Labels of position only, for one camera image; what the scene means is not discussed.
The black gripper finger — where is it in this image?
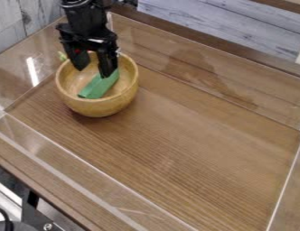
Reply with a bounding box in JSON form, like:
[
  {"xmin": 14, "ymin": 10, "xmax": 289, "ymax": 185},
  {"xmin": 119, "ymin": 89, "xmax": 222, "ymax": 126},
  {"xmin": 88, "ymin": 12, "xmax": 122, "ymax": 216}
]
[
  {"xmin": 62, "ymin": 42, "xmax": 91, "ymax": 71},
  {"xmin": 96, "ymin": 44, "xmax": 118, "ymax": 79}
]

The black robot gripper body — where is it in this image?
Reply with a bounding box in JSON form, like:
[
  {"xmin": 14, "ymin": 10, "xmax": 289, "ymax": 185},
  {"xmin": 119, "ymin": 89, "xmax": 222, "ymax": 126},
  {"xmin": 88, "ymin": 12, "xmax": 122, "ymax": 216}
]
[{"xmin": 56, "ymin": 4, "xmax": 119, "ymax": 53}]

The green rectangular block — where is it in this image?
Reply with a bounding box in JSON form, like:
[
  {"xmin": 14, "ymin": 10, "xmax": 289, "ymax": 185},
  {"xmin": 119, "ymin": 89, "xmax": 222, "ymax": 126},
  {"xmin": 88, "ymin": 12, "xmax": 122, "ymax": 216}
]
[{"xmin": 78, "ymin": 69, "xmax": 119, "ymax": 99}]

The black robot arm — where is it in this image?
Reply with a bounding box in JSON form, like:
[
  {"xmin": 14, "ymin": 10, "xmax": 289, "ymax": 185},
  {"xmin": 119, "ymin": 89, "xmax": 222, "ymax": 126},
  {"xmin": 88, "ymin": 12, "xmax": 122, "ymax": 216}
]
[{"xmin": 56, "ymin": 0, "xmax": 119, "ymax": 79}]

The brown wooden bowl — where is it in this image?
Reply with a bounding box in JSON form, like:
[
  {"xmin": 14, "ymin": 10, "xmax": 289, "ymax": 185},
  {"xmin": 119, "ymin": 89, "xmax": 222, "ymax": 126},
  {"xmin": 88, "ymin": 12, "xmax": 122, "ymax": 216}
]
[{"xmin": 55, "ymin": 52, "xmax": 139, "ymax": 117}]

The red toy apple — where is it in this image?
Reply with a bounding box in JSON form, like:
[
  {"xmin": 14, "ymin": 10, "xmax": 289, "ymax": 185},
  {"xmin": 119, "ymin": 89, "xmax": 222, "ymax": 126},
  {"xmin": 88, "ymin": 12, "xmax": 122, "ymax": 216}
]
[{"xmin": 58, "ymin": 51, "xmax": 68, "ymax": 61}]

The clear acrylic tray wall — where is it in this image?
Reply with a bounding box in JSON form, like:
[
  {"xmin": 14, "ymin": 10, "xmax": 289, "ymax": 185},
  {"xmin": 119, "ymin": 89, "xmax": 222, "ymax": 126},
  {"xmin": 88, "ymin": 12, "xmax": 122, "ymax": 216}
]
[{"xmin": 0, "ymin": 108, "xmax": 197, "ymax": 231}]

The black table leg bracket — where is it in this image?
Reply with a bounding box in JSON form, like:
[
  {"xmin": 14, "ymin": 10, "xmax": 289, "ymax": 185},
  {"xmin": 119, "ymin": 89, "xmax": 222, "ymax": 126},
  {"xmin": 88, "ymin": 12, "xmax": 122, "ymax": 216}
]
[{"xmin": 20, "ymin": 191, "xmax": 64, "ymax": 231}]

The black cable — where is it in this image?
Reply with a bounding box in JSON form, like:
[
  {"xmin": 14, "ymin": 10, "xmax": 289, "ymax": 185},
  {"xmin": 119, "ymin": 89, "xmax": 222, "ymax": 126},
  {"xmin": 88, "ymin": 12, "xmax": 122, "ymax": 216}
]
[{"xmin": 0, "ymin": 206, "xmax": 15, "ymax": 231}]

